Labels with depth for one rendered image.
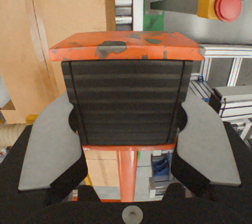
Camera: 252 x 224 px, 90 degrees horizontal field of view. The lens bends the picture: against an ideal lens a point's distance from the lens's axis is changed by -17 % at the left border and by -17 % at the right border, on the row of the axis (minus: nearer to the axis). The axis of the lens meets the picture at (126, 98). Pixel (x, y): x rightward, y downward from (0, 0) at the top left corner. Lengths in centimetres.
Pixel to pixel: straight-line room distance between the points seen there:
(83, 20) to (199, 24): 123
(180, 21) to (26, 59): 124
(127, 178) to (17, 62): 49
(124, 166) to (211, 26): 151
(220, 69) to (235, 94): 87
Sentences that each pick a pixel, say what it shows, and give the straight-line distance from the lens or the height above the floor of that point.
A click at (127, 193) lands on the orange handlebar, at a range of 24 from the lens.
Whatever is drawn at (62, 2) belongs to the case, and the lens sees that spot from 46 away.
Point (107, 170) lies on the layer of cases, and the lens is 168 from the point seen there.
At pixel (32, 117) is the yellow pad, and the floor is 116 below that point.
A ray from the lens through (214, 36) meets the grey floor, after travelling 162.
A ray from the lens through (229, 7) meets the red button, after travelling 41.
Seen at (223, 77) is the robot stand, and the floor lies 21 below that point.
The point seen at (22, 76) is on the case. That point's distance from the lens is 58.
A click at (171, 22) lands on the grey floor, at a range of 143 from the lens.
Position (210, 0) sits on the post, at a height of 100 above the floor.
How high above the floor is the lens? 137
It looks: 57 degrees down
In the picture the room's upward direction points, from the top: 180 degrees clockwise
